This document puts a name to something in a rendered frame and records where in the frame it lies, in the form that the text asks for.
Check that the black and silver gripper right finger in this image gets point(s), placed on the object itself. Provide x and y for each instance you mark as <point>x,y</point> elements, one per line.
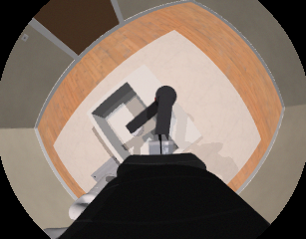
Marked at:
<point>166,146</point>

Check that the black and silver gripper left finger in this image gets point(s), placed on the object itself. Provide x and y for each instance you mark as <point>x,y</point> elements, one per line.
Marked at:
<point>154,145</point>

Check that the black mixer tap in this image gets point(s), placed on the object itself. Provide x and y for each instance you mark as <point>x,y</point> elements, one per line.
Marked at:
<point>165,98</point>

